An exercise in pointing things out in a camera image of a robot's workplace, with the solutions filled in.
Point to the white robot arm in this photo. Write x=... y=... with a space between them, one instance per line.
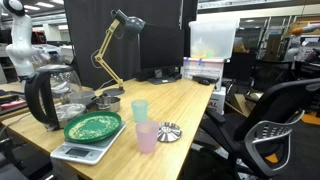
x=20 y=50

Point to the glass kettle black handle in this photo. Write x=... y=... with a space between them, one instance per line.
x=47 y=93

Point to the teal plastic cup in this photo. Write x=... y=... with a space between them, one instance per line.
x=139 y=109

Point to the white box with blue clips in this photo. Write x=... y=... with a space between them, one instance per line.
x=212 y=68

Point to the clear plastic storage bin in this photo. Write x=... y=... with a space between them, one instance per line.
x=212 y=39

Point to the black computer monitor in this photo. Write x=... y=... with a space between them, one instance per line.
x=161 y=51

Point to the green plate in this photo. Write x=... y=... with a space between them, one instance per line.
x=92 y=127

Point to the black office chair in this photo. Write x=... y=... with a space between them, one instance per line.
x=260 y=144

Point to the white kitchen scale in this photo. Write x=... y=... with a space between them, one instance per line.
x=89 y=154

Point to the pink plastic cup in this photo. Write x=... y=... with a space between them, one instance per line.
x=147 y=133

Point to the silver pot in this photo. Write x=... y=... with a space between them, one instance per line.
x=108 y=103

